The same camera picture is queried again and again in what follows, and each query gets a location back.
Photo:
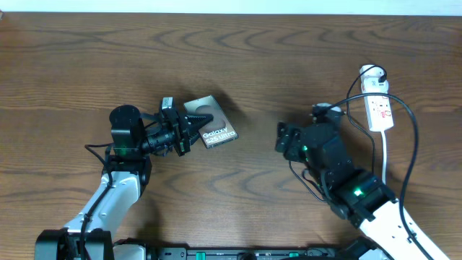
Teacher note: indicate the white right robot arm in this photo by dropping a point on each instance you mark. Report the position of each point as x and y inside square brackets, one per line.
[355, 194]

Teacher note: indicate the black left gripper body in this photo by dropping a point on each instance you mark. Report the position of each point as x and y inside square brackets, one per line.
[167, 136]

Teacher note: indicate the white usb wall charger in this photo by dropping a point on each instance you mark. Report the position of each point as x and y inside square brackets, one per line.
[371, 74]

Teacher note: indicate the white power strip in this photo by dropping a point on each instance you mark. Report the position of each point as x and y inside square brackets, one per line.
[378, 108]

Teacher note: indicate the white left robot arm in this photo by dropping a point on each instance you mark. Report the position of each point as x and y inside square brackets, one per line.
[126, 172]

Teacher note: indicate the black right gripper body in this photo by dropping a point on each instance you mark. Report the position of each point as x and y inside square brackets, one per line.
[290, 138]

